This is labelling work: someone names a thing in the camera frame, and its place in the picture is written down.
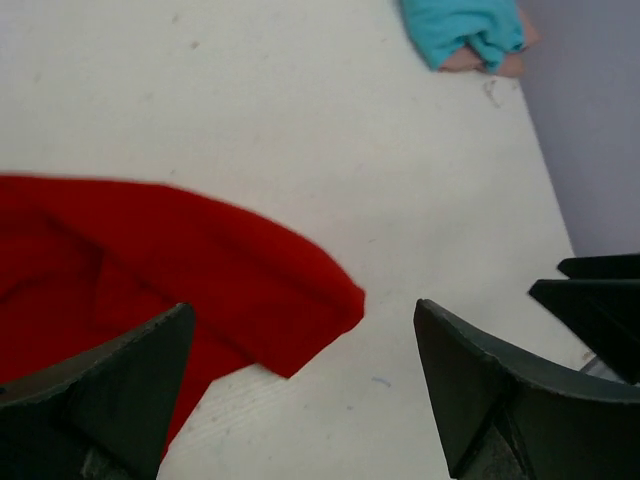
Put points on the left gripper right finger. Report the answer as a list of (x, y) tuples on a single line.
[(505, 413)]

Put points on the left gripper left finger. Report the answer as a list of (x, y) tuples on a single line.
[(102, 414)]

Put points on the red t shirt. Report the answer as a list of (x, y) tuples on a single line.
[(86, 260)]

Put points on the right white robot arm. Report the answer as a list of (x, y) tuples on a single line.
[(598, 300)]

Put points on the folded pink t shirt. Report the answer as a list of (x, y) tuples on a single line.
[(465, 59)]

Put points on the folded turquoise t shirt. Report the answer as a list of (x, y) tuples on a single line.
[(439, 29)]

